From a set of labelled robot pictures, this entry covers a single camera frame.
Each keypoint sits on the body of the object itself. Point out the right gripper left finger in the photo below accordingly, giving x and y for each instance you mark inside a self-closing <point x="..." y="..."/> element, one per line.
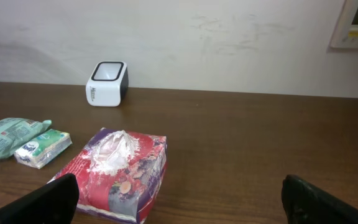
<point x="55" y="202"/>

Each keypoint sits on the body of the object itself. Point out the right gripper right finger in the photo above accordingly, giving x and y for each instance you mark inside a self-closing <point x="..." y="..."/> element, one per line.
<point x="305" y="203"/>

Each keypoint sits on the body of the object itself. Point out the green white tissue pocket pack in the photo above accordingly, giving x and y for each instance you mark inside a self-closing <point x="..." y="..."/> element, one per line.
<point x="42" y="149"/>

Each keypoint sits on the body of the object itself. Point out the red floral tissue pack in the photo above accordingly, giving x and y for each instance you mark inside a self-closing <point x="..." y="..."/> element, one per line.
<point x="119" y="174"/>

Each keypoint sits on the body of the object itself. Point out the mint green wipes packet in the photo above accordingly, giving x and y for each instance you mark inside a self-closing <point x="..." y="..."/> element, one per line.
<point x="14" y="132"/>

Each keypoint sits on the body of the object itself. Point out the white barcode scanner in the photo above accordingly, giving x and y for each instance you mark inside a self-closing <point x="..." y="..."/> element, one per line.
<point x="108" y="84"/>

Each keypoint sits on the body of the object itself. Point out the white wall control panel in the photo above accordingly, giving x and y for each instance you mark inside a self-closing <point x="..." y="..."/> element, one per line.
<point x="345" y="35"/>

